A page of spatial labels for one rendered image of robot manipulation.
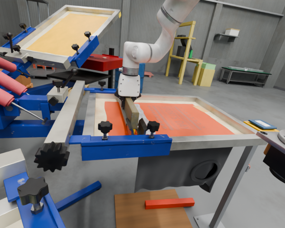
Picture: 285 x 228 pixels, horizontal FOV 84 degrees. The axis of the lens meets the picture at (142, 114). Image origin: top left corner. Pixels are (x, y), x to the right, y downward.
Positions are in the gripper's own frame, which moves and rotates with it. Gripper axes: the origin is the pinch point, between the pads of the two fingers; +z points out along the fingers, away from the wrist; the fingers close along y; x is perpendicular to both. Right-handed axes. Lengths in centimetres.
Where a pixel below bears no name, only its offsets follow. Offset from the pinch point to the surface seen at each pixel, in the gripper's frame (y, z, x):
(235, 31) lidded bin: 587, -129, 617
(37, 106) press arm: -38.2, 0.6, -3.4
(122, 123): -3.0, 6.0, -8.6
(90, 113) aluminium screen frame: -17.2, 2.6, -5.1
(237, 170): 75, 40, -12
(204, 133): 34.4, 5.8, -18.6
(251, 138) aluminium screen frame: 49, 2, -29
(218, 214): 75, 82, -14
